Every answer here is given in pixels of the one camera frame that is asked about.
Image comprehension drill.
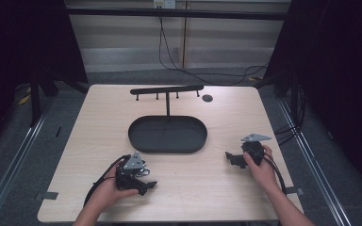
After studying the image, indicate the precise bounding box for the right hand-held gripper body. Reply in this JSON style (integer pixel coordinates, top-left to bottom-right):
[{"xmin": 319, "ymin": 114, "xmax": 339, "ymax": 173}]
[{"xmin": 240, "ymin": 133, "xmax": 272, "ymax": 167}]

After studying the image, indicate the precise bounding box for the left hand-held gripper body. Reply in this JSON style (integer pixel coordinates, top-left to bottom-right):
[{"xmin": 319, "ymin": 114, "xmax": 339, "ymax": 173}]
[{"xmin": 115, "ymin": 151, "xmax": 148, "ymax": 191}]

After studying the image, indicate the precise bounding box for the silver key ring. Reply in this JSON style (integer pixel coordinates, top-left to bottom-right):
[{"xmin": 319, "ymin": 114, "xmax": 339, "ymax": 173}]
[{"xmin": 135, "ymin": 167, "xmax": 152, "ymax": 179}]

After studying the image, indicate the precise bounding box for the black hook stand with tray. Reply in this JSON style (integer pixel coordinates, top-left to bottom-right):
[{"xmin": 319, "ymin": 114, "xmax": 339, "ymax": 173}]
[{"xmin": 127, "ymin": 84, "xmax": 208, "ymax": 154}]

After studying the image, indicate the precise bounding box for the person's right hand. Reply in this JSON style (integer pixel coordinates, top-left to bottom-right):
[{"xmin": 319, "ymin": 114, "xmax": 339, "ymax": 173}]
[{"xmin": 242, "ymin": 144, "xmax": 281, "ymax": 193}]

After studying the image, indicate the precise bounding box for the person's left hand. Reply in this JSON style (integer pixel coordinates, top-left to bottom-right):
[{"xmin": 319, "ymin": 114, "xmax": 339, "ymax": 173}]
[{"xmin": 86, "ymin": 170, "xmax": 140, "ymax": 215}]

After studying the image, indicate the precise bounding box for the grey tape strip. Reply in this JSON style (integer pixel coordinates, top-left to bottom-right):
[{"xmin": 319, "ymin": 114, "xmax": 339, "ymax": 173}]
[
  {"xmin": 285, "ymin": 186, "xmax": 304, "ymax": 196},
  {"xmin": 33, "ymin": 191, "xmax": 59, "ymax": 202}
]

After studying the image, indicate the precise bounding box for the dark curtain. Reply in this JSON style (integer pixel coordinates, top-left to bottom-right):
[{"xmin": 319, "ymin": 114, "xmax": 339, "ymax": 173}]
[
  {"xmin": 263, "ymin": 0, "xmax": 362, "ymax": 200},
  {"xmin": 0, "ymin": 0, "xmax": 90, "ymax": 158}
]

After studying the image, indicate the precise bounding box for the black metal stand leg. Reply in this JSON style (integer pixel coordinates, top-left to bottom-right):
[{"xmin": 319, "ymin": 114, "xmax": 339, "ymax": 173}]
[{"xmin": 28, "ymin": 79, "xmax": 42, "ymax": 127}]

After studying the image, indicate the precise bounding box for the yellow floor tape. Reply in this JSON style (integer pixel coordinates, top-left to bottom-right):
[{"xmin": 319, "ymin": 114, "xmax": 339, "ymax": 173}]
[{"xmin": 17, "ymin": 87, "xmax": 32, "ymax": 106}]

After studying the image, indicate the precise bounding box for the black horizontal bar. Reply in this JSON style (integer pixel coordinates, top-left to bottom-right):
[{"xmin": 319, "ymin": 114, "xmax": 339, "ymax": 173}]
[{"xmin": 65, "ymin": 7, "xmax": 289, "ymax": 22}]

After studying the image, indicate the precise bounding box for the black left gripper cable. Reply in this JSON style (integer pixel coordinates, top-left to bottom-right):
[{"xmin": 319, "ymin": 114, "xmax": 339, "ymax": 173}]
[{"xmin": 83, "ymin": 153, "xmax": 132, "ymax": 208}]

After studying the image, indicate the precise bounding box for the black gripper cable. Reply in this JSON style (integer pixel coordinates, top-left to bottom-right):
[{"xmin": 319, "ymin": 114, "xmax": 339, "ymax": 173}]
[
  {"xmin": 261, "ymin": 147, "xmax": 288, "ymax": 195},
  {"xmin": 83, "ymin": 153, "xmax": 132, "ymax": 208}
]

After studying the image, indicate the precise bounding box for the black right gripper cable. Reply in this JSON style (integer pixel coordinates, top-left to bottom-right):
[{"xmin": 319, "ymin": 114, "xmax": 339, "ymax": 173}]
[{"xmin": 261, "ymin": 147, "xmax": 288, "ymax": 195}]

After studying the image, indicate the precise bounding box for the bundle of black floor cables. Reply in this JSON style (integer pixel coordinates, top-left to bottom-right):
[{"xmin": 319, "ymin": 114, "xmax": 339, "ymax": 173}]
[{"xmin": 273, "ymin": 83, "xmax": 305, "ymax": 146}]

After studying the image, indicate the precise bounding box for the metal floor rail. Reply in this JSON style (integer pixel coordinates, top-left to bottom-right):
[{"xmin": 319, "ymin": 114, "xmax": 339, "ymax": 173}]
[
  {"xmin": 277, "ymin": 99, "xmax": 356, "ymax": 226},
  {"xmin": 0, "ymin": 93, "xmax": 57, "ymax": 226}
]

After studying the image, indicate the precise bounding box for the black wall cable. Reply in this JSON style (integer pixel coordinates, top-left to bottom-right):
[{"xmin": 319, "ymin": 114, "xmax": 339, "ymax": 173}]
[{"xmin": 157, "ymin": 15, "xmax": 271, "ymax": 87}]

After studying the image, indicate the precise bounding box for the white wall socket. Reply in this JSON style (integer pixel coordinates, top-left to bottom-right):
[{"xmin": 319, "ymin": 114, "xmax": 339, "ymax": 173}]
[{"xmin": 153, "ymin": 0, "xmax": 177, "ymax": 9}]

